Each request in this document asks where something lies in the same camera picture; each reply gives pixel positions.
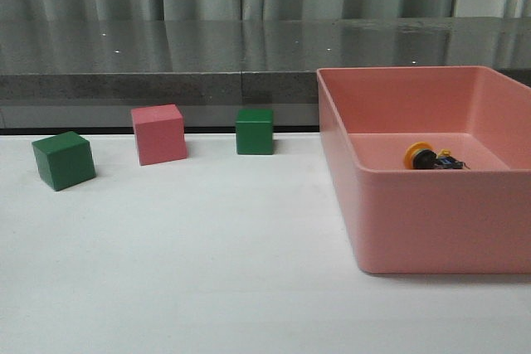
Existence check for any left green wooden cube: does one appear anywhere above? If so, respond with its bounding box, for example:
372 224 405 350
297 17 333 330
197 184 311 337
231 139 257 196
32 131 96 192

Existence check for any pink plastic bin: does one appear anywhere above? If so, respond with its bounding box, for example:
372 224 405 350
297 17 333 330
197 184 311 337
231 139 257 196
317 66 530 274

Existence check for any yellow push button switch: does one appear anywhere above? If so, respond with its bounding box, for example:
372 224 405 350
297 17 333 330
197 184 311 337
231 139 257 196
403 142 469 170

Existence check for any green wooden cube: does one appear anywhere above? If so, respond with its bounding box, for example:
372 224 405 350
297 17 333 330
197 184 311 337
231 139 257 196
236 109 274 155
32 131 96 192

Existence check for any tall pink wooden block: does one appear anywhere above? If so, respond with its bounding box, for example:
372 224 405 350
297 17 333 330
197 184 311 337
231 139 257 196
130 104 188 166

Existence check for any grey stone ledge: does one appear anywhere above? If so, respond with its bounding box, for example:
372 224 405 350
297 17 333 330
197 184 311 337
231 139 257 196
1 17 530 134

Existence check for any right green wooden cube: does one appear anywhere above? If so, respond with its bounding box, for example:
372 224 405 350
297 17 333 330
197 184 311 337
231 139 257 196
236 109 274 155

